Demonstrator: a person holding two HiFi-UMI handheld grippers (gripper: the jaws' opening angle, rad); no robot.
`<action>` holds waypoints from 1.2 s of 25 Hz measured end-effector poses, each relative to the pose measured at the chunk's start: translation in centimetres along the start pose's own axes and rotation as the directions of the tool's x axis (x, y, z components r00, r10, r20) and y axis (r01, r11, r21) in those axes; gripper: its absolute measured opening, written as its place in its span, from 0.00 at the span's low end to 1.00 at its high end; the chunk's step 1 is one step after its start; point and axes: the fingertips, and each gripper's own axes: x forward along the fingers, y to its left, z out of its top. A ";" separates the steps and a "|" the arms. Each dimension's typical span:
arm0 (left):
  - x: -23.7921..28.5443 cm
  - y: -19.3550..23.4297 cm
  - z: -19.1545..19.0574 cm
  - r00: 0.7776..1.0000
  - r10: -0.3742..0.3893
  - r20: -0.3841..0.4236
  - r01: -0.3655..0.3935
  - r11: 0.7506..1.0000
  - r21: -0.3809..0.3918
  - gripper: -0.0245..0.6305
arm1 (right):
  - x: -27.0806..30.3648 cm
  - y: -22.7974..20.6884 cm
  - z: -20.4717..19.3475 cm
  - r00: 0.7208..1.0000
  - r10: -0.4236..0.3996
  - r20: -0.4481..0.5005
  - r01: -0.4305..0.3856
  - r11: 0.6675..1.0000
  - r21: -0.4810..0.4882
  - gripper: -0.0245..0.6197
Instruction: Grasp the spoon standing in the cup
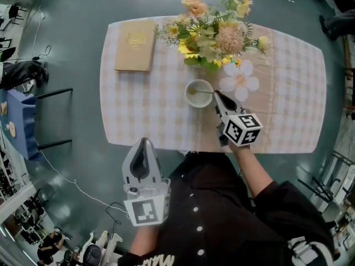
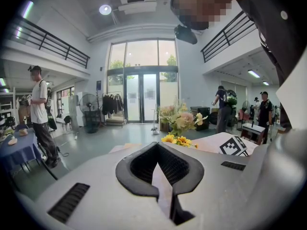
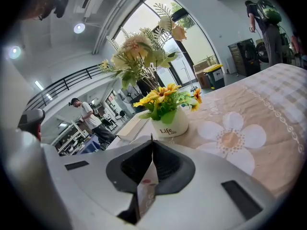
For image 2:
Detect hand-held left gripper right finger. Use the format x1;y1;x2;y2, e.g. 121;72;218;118
157;141;252;226

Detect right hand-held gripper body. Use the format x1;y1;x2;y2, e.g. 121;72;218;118
219;135;248;157

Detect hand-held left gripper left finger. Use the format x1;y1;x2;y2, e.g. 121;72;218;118
33;141;178;230

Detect table with pink checkered cloth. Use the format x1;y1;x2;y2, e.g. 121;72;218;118
109;132;259;221

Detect small white table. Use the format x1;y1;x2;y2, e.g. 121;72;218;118
240;123;266;145

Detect black standing fan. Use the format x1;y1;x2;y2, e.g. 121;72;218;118
78;93;99;127
241;100;252;123

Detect black equipment box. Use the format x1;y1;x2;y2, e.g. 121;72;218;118
190;106;211;132

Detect green black backpack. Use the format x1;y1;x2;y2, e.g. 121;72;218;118
225;89;238;106

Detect flower bouquet in white vase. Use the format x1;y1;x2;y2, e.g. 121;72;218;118
159;95;209;150

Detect black mesh crate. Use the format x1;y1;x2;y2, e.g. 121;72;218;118
83;110;101;134

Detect black chair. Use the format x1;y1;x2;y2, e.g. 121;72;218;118
62;115;72;132

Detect tall white cabinet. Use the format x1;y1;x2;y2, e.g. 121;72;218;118
68;94;84;128

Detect clothes rack with dark clothes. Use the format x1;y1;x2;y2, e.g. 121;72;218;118
102;92;128;128

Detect table with blue cloth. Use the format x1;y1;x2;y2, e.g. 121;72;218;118
0;127;59;191

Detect black mezzanine railing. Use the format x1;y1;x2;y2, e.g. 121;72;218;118
200;10;259;64
3;14;91;69

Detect person's black shirt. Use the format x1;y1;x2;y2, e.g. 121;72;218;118
236;0;307;130

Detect white storage shelf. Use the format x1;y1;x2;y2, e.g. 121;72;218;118
0;87;17;129

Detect glass entrance door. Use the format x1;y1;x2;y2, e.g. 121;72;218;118
107;39;179;124

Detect person's head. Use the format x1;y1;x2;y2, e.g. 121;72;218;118
170;0;246;31

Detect white ceiling pipes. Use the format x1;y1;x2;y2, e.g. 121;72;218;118
86;29;177;44

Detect white ceiling air conditioner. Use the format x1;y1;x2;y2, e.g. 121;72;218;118
118;0;158;15

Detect round ceiling light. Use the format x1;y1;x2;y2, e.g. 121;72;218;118
99;4;112;16

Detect black head-mounted camera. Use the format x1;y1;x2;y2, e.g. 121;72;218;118
174;24;198;45

